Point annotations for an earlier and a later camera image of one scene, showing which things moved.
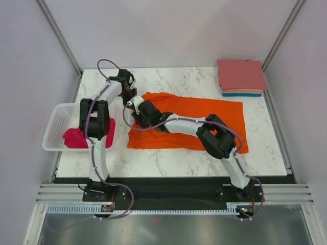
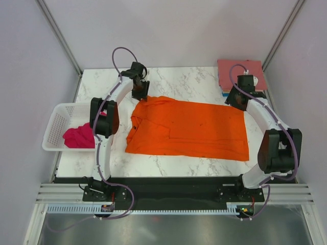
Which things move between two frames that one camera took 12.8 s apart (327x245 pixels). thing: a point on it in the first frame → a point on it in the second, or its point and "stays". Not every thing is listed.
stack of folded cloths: x=240 y=74 stays
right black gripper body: x=144 y=123 → x=232 y=97
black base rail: x=171 y=191 stays
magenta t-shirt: x=75 y=138 stays
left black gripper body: x=127 y=95 → x=142 y=92
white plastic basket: x=65 y=116 stays
